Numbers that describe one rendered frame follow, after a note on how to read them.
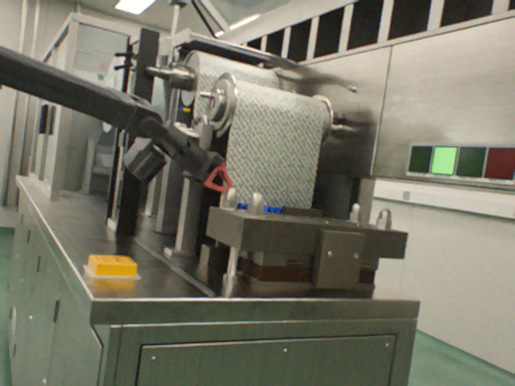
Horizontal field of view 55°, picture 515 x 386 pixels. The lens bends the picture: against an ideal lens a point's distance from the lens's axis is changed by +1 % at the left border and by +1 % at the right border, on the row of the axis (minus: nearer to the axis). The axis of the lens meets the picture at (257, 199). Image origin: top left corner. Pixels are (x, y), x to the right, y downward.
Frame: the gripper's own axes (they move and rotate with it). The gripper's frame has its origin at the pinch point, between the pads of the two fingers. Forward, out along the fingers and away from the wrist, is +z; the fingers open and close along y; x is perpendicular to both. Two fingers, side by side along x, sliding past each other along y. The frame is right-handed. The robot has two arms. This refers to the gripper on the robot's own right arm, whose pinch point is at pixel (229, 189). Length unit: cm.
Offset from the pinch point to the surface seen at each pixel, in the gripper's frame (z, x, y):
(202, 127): -11.2, 8.3, -7.0
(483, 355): 276, 49, -120
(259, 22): -2, 64, -60
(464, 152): 19.2, 26.7, 34.4
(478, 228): 233, 123, -139
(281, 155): 5.4, 13.7, 0.2
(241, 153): -2.8, 7.7, 0.2
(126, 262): -13.0, -24.3, 12.3
